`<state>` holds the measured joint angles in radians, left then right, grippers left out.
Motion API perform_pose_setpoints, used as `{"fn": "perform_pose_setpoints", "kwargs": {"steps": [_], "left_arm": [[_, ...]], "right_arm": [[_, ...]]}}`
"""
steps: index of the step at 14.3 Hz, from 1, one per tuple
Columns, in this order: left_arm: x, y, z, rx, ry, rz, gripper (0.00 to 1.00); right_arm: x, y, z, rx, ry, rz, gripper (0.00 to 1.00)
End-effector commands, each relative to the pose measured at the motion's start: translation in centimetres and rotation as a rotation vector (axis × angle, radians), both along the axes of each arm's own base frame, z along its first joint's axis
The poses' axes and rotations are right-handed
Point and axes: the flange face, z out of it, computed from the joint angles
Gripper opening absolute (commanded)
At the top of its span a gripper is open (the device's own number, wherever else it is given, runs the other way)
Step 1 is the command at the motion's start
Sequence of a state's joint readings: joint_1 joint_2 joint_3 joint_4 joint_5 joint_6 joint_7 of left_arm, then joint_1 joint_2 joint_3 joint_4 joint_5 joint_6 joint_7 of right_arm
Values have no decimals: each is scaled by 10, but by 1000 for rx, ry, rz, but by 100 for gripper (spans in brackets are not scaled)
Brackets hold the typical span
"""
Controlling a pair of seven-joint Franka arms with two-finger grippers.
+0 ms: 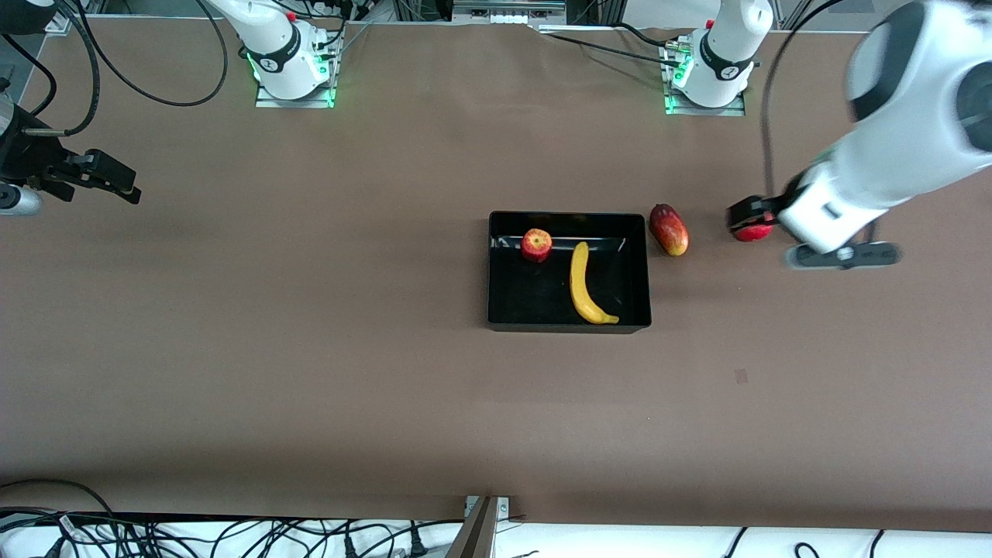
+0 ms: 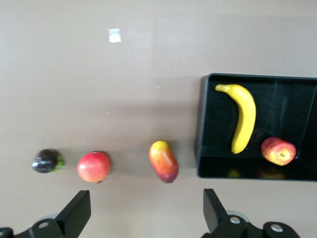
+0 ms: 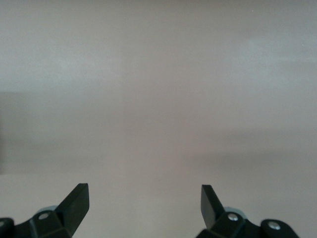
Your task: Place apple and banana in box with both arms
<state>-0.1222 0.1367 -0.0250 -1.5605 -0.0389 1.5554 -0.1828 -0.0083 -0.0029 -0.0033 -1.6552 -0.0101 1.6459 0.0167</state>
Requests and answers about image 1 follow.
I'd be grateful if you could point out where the short black right arm cable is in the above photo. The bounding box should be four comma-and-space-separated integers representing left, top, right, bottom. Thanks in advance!
0, 33, 60, 117

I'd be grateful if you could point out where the arched black floor cable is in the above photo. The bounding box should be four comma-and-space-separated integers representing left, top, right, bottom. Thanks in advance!
0, 478, 117, 518

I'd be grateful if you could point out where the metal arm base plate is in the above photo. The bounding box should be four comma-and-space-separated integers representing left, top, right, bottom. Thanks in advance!
663, 43, 747, 117
254, 46, 338, 109

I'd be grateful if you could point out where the red yellow mango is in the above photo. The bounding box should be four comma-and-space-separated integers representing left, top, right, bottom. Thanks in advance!
649, 203, 690, 257

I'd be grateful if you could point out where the silver frame rail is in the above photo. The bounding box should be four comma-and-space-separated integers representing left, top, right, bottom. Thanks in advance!
452, 0, 568, 26

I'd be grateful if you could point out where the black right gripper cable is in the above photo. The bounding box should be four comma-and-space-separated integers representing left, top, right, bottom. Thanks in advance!
23, 0, 104, 137

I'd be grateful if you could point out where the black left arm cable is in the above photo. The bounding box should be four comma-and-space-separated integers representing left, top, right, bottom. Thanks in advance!
759, 0, 846, 201

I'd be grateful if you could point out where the thin black tabletop cable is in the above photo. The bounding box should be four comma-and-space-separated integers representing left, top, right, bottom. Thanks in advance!
539, 33, 673, 63

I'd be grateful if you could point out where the black plastic box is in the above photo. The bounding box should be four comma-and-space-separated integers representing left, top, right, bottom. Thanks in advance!
487, 211, 652, 334

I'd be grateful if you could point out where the long looping black cable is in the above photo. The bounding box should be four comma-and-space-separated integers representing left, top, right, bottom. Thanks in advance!
77, 0, 230, 108

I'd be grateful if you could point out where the aluminium profile post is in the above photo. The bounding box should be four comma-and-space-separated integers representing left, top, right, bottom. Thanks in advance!
446, 496, 498, 558

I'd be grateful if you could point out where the red apple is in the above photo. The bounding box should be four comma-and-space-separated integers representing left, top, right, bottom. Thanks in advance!
521, 228, 553, 264

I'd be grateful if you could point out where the yellow banana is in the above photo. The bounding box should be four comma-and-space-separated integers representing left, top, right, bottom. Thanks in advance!
570, 242, 620, 325

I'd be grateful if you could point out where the thick black tabletop cable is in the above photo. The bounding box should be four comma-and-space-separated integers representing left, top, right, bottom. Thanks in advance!
616, 22, 687, 49

